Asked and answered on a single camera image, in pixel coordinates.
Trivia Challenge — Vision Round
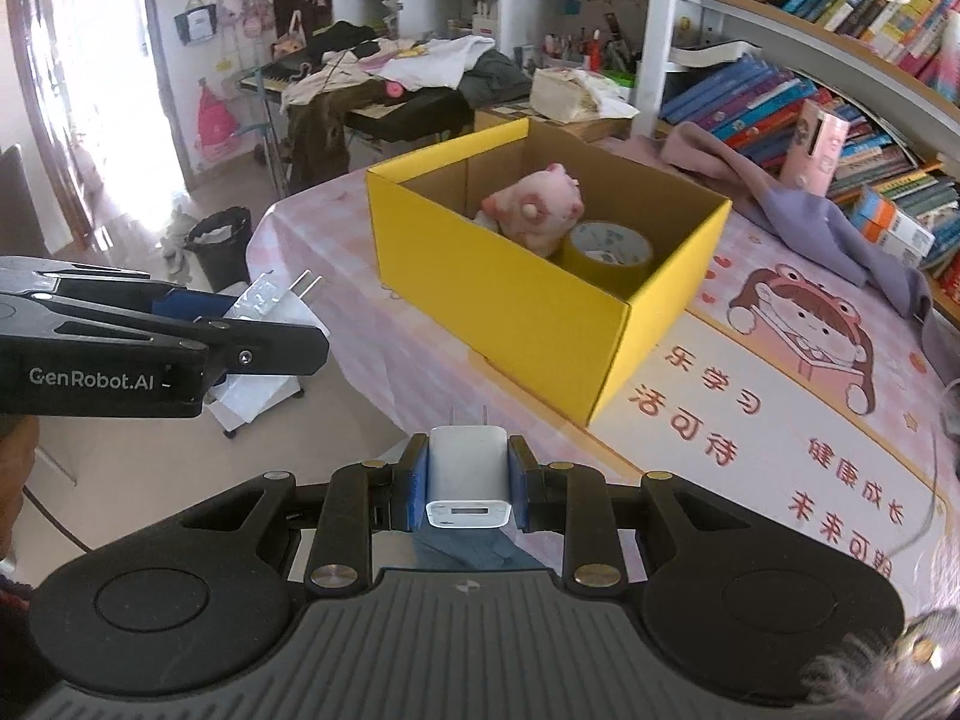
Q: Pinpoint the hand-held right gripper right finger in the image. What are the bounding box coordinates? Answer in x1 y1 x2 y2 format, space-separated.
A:
508 435 758 595

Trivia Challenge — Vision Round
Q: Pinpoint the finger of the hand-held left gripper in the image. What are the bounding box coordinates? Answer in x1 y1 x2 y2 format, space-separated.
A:
0 255 241 323
0 292 331 377

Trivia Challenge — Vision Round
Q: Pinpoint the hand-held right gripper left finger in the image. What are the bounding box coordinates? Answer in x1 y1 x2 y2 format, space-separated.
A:
169 435 432 592

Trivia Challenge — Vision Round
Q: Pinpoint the white charger with port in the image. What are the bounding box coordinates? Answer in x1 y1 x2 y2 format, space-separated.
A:
425 407 514 533

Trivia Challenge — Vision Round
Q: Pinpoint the small white charger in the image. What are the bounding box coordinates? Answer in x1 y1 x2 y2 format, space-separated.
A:
225 270 325 331

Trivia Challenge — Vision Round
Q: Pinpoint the yellow cardboard box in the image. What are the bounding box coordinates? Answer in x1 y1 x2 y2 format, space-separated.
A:
365 116 734 428

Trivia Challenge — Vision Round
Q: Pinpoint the yellowish packing tape roll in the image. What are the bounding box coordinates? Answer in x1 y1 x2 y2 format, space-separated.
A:
562 220 655 293

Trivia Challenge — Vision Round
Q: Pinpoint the pink plush pig toy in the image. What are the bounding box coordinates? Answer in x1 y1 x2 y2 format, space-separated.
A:
480 163 586 257

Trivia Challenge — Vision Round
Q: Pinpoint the person's left forearm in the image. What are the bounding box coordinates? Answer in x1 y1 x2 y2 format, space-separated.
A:
0 416 40 563

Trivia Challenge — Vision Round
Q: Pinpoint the white plastic storage box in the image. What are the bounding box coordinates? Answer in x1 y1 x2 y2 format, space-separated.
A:
208 371 305 437

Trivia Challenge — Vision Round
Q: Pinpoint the black trash bin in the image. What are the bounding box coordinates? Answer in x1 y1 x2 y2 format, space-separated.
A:
184 206 254 293

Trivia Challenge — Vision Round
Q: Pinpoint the blue tufted chair cushion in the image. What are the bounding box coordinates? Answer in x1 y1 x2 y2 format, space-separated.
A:
412 529 548 571

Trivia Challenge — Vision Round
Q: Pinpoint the pink backpack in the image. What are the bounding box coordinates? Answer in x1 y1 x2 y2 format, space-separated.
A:
195 79 241 162

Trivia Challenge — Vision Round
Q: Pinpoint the brown garment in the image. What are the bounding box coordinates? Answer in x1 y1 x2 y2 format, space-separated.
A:
283 82 391 196

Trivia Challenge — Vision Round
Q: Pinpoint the pink hanging bag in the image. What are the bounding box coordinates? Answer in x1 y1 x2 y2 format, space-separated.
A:
216 0 271 38

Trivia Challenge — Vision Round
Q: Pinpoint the white t-shirt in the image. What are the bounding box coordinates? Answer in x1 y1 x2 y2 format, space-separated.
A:
367 35 496 89

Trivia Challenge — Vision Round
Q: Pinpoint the dark grey garment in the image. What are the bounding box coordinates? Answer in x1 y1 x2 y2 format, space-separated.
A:
457 51 535 110

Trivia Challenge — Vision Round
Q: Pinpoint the lavender pink cloth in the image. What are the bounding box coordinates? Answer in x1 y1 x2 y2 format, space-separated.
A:
660 120 960 383

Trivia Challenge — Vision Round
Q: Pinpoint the fluffy grey garment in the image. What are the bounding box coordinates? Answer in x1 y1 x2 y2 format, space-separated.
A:
806 540 960 720

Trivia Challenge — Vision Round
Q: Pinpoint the group of pens and bottles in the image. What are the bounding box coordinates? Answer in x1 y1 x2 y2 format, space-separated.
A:
540 11 638 76

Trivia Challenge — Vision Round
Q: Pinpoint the tall pink box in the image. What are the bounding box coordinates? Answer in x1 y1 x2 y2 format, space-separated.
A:
778 99 852 200

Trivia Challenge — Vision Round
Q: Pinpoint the row of colourful books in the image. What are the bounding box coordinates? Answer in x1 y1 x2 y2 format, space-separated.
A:
660 56 960 271

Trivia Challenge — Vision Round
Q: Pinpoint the blue orange white carton stack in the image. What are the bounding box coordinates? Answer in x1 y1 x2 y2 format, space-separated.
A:
850 186 937 265

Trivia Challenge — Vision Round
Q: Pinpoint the white bookshelf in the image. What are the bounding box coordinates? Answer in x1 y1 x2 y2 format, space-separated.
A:
330 0 960 136

